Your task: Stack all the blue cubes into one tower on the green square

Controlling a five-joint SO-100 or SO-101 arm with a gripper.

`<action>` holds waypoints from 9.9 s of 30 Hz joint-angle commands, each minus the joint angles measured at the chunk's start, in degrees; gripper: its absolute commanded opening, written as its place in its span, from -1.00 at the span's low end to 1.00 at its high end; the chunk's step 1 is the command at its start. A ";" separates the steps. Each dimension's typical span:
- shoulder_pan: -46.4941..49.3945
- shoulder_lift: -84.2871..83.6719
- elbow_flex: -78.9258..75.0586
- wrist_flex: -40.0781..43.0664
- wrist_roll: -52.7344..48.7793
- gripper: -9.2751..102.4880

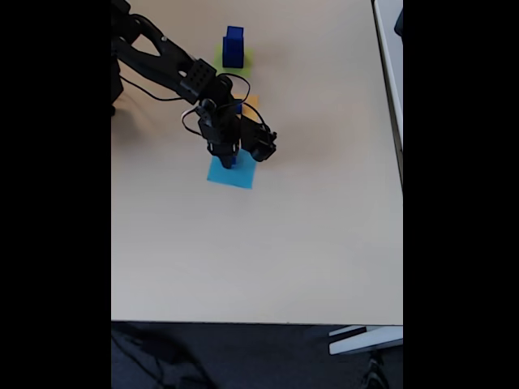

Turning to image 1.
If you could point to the large blue cube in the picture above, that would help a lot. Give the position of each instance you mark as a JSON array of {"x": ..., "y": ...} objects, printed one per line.
[{"x": 232, "y": 56}]

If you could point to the medium blue cube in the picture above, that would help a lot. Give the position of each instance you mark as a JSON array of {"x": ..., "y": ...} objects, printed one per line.
[{"x": 235, "y": 33}]

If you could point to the light blue paper square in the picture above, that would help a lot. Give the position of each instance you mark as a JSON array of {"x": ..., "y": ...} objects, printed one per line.
[{"x": 239, "y": 176}]

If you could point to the orange paper square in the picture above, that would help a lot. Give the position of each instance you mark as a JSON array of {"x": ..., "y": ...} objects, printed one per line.
[{"x": 251, "y": 105}]

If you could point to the green paper square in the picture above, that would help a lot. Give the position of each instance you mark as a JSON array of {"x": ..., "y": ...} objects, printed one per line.
[{"x": 249, "y": 62}]

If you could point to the white neighbouring table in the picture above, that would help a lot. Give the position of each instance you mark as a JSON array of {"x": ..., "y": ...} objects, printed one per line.
[{"x": 391, "y": 61}]

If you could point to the dark blue chair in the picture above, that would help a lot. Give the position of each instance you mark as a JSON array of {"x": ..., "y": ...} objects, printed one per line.
[{"x": 400, "y": 22}]

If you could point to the white table leg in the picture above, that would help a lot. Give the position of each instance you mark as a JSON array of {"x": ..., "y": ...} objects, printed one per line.
[{"x": 365, "y": 342}]

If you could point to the black camera box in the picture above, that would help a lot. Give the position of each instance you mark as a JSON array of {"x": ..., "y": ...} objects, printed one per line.
[{"x": 259, "y": 142}]

